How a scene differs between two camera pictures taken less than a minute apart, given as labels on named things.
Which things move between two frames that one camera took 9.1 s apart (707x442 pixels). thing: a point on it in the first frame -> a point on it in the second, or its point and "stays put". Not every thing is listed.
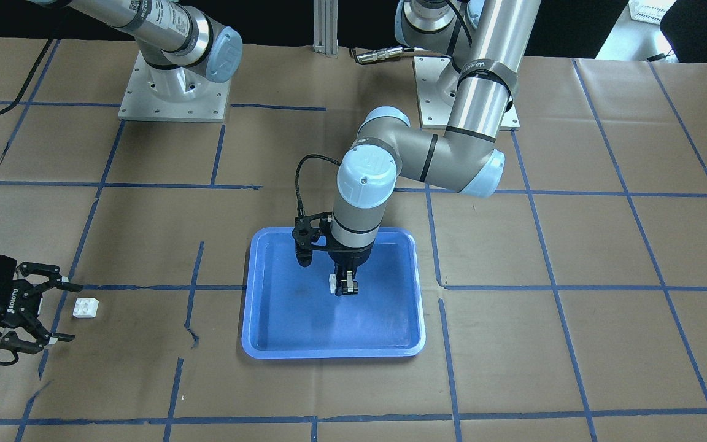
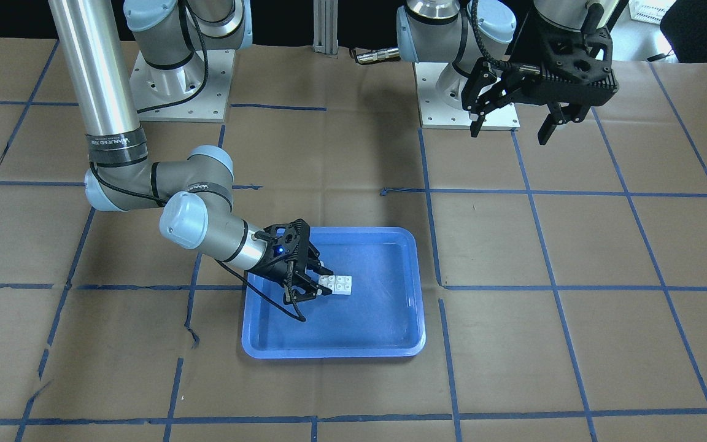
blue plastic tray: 290,313 stays put
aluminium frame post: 325,13 stays put
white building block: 85,307 -> 328,281
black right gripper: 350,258 -> 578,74
